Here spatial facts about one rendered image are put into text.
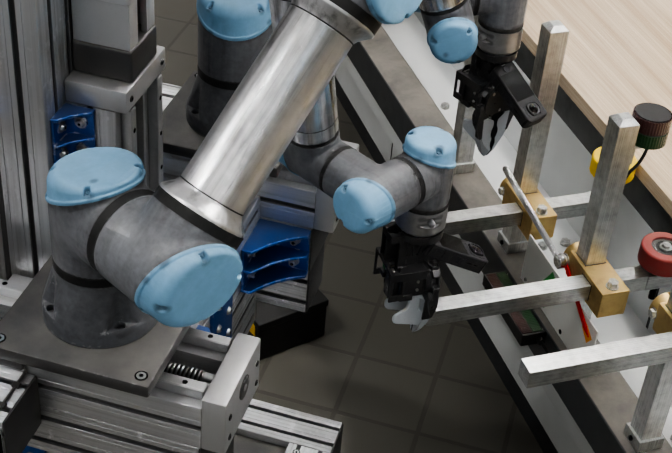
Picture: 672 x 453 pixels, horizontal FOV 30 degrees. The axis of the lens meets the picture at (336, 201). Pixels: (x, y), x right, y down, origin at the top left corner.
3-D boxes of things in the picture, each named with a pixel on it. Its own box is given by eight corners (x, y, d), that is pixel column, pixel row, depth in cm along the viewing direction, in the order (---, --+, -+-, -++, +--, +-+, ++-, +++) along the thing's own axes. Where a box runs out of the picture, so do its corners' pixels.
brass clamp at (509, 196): (524, 242, 222) (529, 219, 219) (494, 197, 232) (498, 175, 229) (556, 237, 224) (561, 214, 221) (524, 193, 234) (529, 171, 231)
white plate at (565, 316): (583, 376, 207) (595, 332, 201) (519, 277, 227) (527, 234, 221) (587, 376, 208) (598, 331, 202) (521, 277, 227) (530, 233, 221)
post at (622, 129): (563, 356, 216) (620, 123, 187) (554, 343, 219) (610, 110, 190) (581, 353, 217) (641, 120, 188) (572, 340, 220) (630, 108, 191)
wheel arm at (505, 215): (393, 248, 218) (395, 228, 215) (386, 236, 220) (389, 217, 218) (615, 215, 230) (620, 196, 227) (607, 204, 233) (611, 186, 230)
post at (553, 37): (506, 256, 233) (551, 28, 205) (499, 245, 236) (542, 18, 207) (524, 253, 234) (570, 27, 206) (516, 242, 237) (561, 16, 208)
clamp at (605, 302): (596, 318, 201) (602, 294, 198) (559, 266, 211) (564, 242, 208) (627, 313, 203) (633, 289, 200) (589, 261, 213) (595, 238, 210)
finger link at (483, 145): (466, 142, 224) (473, 98, 218) (489, 158, 220) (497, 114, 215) (453, 147, 222) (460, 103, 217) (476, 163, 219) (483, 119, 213)
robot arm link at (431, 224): (437, 182, 185) (458, 214, 179) (434, 206, 188) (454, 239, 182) (390, 188, 183) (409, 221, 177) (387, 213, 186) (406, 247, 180)
